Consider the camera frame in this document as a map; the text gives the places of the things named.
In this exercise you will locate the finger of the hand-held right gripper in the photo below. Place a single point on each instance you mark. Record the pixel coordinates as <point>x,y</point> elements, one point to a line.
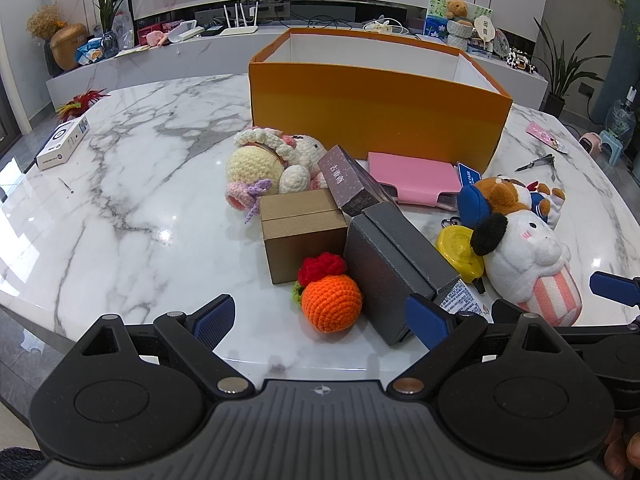
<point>614,288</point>
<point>501,310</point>

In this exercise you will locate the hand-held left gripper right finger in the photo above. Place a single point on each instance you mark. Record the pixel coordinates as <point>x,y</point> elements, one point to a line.
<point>425,320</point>

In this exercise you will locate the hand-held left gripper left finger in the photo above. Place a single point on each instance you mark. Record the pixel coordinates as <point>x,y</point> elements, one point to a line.
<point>216,319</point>

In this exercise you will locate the white labelled bottle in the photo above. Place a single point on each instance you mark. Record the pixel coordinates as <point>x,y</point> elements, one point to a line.
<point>462,301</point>

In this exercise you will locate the white plush toy black ears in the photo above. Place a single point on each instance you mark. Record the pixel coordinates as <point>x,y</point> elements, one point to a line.
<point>525,250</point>

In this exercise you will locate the grey box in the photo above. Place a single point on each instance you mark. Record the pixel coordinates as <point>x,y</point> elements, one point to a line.
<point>380,270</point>

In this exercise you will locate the yellow tape measure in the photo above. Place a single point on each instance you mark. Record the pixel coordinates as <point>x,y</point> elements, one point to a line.
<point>457,250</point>

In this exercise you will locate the orange crochet fruit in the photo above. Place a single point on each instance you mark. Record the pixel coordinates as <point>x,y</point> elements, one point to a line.
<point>330,300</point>

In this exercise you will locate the brown plush dog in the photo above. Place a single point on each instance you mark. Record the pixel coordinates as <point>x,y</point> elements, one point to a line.
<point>505,195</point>

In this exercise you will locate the brown cardboard box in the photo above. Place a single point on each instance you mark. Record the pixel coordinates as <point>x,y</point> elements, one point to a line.
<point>305,245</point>

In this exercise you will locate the pink wallet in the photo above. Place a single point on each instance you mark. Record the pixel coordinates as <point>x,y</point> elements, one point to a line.
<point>415,175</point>

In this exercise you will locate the cream crochet bunny doll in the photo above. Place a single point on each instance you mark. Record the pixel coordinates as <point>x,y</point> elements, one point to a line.
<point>255,165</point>

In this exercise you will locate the purple printed box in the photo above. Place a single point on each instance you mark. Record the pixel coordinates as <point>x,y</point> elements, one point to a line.
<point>345,177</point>

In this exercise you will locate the orange cardboard box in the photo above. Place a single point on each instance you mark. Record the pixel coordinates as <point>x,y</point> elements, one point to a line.
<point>375,105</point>

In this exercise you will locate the person's right hand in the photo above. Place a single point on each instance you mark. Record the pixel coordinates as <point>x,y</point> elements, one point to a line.
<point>627,452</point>

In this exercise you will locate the blue plastic stool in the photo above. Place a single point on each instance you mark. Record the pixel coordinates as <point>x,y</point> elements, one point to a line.
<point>614,145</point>

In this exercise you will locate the pink space heater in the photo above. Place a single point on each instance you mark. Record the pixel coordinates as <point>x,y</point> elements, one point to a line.
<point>591,142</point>

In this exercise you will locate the clear water bottle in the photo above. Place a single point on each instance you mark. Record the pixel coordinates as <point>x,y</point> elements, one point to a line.
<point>620,117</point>

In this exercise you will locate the pink card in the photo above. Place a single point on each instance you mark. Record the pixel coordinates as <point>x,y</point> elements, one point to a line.
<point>540,132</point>

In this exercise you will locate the black plant pot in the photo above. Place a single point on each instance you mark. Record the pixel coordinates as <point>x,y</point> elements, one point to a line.
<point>554,105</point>

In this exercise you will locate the small metal pin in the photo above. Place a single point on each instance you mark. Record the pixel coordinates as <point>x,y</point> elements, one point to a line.
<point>65,185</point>

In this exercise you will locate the white product box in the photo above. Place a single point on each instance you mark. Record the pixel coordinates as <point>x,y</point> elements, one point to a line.
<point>62,142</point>

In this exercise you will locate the long-leaf potted plant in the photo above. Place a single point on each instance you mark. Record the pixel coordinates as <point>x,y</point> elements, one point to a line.
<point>560,60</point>

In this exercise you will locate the dark cloth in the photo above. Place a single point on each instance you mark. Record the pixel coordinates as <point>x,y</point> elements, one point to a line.
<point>20,462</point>

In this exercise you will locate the cow figurines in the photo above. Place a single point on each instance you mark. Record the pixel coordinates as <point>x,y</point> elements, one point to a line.
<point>520,60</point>

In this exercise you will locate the red feather duster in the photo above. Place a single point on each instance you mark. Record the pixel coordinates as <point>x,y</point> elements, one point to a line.
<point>82,100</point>

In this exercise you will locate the white marble cabinet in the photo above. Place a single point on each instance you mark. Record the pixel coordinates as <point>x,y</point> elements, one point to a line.
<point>150,67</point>

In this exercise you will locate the decorative plate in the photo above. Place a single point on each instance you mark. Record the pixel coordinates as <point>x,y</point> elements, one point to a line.
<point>501,42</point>

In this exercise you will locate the yellow paper sheet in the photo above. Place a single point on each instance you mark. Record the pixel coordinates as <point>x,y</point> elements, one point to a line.
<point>131,51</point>

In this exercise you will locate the round paper fan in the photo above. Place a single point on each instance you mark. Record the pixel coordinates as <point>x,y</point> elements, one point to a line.
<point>485,29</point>

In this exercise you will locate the pink toy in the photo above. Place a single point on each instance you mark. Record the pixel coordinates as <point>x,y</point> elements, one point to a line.
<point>156,38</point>

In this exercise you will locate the white plastic tray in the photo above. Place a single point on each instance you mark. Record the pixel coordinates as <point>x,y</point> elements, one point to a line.
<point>185,32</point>

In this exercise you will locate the white router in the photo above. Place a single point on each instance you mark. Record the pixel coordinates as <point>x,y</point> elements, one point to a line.
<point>240,31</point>

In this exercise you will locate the blue snack packet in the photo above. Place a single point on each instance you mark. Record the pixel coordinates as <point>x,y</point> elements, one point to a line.
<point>91,51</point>

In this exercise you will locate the white power strip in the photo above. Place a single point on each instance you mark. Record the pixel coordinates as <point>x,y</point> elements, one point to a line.
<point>382,26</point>

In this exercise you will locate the red storage basket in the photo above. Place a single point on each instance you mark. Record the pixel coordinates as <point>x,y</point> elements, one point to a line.
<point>150,27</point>

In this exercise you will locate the brown teddy bear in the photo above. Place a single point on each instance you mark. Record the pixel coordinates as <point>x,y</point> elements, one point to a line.
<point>457,9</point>

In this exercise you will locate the grey plastic bag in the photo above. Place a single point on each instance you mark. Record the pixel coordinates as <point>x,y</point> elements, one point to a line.
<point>123,27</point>

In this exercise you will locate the gold vase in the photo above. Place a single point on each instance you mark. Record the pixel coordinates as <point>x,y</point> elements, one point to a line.
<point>67,45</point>

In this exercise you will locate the green leafy plant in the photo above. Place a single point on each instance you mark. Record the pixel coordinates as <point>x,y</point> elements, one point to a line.
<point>107,0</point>

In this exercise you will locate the dried flowers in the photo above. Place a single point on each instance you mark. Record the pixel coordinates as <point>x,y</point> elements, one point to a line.
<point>45,20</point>

